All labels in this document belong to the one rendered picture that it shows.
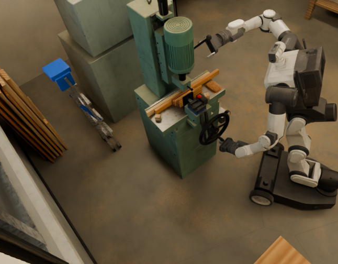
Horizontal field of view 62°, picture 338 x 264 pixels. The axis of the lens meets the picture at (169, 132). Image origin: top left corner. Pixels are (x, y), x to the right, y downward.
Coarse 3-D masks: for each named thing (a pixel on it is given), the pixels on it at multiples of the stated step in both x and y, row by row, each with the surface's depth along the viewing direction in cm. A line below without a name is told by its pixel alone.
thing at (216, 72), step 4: (212, 72) 219; (216, 72) 219; (208, 76) 216; (212, 76) 220; (200, 80) 215; (204, 80) 216; (208, 80) 219; (196, 84) 213; (200, 84) 216; (168, 100) 206; (164, 104) 204; (168, 104) 206; (156, 108) 203; (160, 108) 203; (164, 108) 206; (156, 112) 203
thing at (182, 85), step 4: (172, 76) 203; (176, 76) 201; (172, 80) 206; (176, 80) 200; (188, 80) 198; (176, 84) 204; (180, 84) 199; (184, 84) 196; (188, 84) 199; (180, 88) 203; (184, 88) 199; (188, 88) 202
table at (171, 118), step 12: (204, 84) 218; (216, 96) 211; (168, 108) 207; (180, 108) 206; (156, 120) 202; (168, 120) 200; (180, 120) 200; (192, 120) 202; (204, 120) 202; (168, 132) 200
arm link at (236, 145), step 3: (237, 141) 191; (240, 141) 189; (234, 144) 193; (237, 144) 191; (240, 144) 188; (243, 144) 186; (246, 144) 184; (249, 144) 184; (234, 147) 191; (237, 147) 191; (231, 150) 193; (234, 150) 191; (234, 153) 192; (246, 156) 186; (249, 156) 188
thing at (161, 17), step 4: (160, 0) 160; (164, 0) 160; (160, 4) 163; (164, 4) 163; (160, 8) 165; (164, 8) 165; (160, 12) 167; (164, 12) 167; (168, 12) 170; (156, 16) 171; (160, 16) 168; (164, 16) 168; (168, 16) 169; (160, 20) 174; (164, 20) 171
